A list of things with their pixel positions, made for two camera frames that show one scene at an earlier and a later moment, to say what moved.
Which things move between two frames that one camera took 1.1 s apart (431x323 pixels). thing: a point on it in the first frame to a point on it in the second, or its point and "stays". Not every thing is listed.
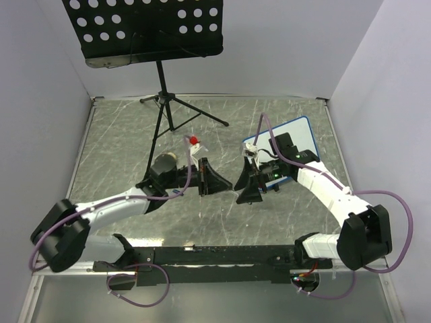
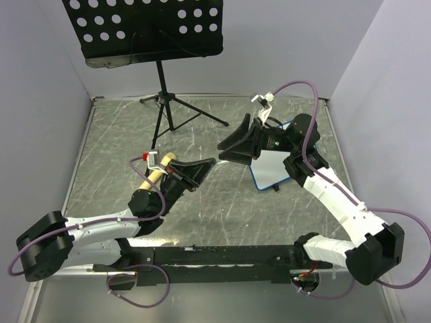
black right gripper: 251,194 to 238,135
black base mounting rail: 157,267 stays
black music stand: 111,33 stays
